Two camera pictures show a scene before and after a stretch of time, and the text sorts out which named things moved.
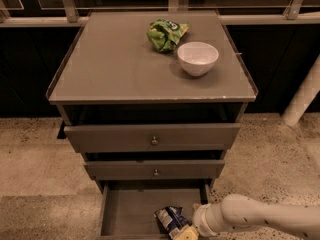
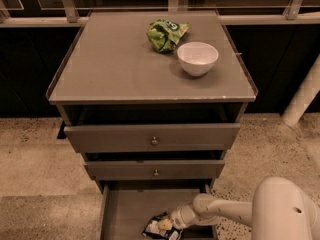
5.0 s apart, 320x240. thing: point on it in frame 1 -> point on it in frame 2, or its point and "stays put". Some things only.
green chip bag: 164,35 stays put
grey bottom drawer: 126,209 stays put
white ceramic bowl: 198,58 stays put
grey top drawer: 154,138 stays put
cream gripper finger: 187,233 -> 165,224
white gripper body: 202,220 -> 179,216
